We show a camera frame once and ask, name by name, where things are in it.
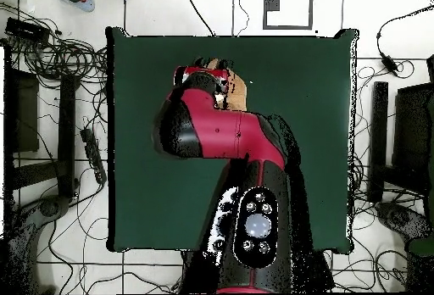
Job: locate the orange terry towel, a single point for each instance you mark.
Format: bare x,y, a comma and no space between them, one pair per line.
239,95

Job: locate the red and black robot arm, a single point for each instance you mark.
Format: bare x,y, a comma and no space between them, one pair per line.
217,129

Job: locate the dark green table cloth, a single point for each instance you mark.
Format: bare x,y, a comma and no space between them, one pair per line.
135,190

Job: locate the black power strip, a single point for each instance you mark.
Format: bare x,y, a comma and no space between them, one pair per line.
93,154

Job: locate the black upright stand bar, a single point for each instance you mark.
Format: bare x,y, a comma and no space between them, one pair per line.
66,132
379,139

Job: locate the black power brick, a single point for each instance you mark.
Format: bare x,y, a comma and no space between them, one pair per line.
27,30

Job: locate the dark grey wheeled base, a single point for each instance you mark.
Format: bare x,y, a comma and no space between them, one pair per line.
400,218
51,207

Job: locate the grey square floor frame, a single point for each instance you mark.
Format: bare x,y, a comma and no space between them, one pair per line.
288,27

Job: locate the black stand frame panel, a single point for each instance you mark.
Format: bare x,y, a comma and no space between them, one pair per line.
412,132
10,122

